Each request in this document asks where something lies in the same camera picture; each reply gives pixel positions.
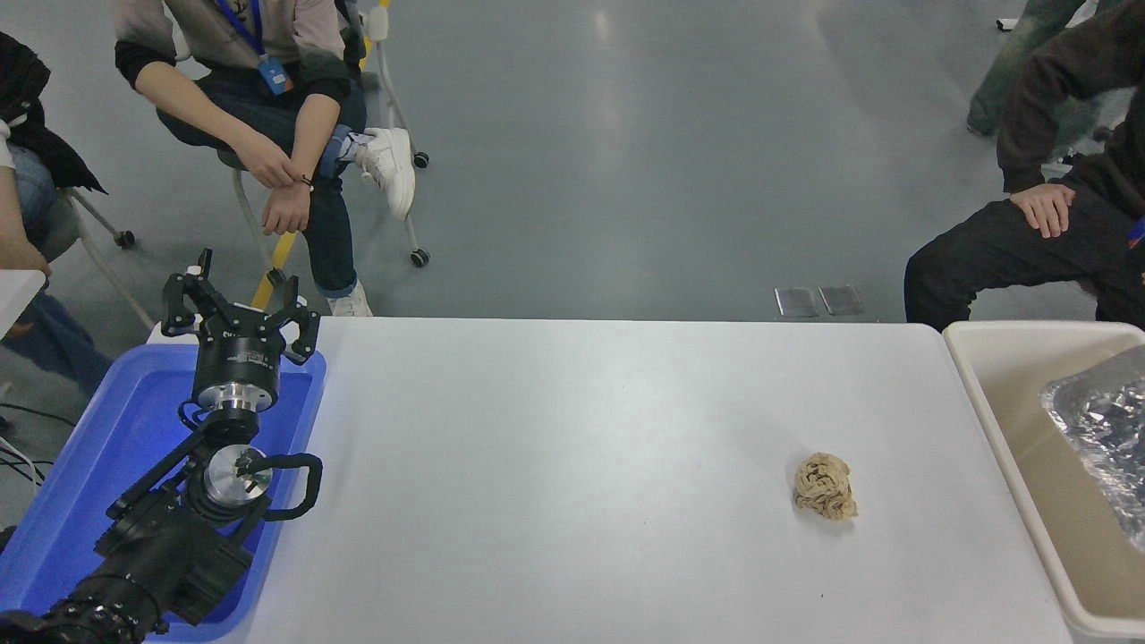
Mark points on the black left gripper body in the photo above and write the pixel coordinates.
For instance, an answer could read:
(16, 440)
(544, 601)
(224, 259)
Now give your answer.
(237, 353)

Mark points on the silver foil plate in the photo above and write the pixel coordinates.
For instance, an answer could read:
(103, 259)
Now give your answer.
(1105, 429)

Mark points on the metal floor plate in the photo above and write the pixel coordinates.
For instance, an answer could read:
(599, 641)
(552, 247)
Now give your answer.
(842, 300)
(796, 301)

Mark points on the person's left hand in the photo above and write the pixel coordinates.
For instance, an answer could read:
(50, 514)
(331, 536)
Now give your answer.
(286, 210)

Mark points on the person's right hand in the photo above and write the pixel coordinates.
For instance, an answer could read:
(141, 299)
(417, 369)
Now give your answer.
(1045, 210)
(268, 165)

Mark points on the person's hand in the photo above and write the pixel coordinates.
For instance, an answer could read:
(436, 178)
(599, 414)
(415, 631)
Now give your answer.
(22, 259)

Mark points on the small white table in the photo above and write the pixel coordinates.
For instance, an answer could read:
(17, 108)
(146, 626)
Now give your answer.
(16, 295)

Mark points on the blue plastic tray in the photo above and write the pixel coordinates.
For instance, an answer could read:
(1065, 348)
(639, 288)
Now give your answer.
(98, 456)

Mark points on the person with blue badge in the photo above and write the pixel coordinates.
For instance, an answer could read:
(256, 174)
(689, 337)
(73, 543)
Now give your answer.
(304, 54)

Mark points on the crumpled tan paper ball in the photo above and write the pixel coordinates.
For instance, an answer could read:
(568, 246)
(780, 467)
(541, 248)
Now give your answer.
(825, 487)

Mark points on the large pale plastic bin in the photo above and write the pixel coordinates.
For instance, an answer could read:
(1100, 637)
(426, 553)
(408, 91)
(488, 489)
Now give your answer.
(1011, 420)

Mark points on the white stand base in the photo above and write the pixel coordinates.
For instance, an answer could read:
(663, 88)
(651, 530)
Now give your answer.
(1006, 23)

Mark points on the white frame wheeled chair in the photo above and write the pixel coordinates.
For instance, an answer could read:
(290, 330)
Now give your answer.
(419, 258)
(123, 240)

